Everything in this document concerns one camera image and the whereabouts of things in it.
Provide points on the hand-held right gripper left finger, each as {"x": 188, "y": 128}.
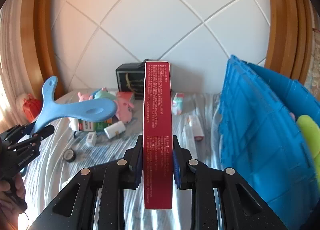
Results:
{"x": 137, "y": 159}

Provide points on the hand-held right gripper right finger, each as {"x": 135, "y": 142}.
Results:
{"x": 177, "y": 170}

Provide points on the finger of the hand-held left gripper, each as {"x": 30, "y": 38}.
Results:
{"x": 42, "y": 134}
{"x": 17, "y": 132}

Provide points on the red medicine box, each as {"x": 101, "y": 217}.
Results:
{"x": 157, "y": 132}

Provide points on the blue plastic shoehorn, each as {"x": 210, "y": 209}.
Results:
{"x": 95, "y": 111}

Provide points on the blue plastic crate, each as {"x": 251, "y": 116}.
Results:
{"x": 250, "y": 124}

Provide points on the person's left hand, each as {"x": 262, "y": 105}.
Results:
{"x": 16, "y": 187}

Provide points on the white striped cloth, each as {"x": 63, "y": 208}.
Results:
{"x": 120, "y": 146}

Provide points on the red bag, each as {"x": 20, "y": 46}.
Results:
{"x": 32, "y": 108}

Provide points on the small white bottle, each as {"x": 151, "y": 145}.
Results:
{"x": 74, "y": 124}

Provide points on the black tape roll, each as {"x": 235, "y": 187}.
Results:
{"x": 69, "y": 155}

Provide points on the long white orange box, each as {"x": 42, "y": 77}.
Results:
{"x": 195, "y": 127}

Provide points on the small white box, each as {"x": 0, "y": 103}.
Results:
{"x": 91, "y": 139}

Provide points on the green white medicine box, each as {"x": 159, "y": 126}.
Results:
{"x": 100, "y": 125}

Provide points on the pig plush in orange dress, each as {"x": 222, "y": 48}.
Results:
{"x": 124, "y": 109}

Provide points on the small pink pig plush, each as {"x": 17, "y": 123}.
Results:
{"x": 83, "y": 96}

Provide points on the teal white box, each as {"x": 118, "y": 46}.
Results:
{"x": 178, "y": 103}

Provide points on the light green plush toy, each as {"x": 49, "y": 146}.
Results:
{"x": 310, "y": 134}

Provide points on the wooden frame post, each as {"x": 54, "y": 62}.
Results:
{"x": 285, "y": 24}
{"x": 47, "y": 32}

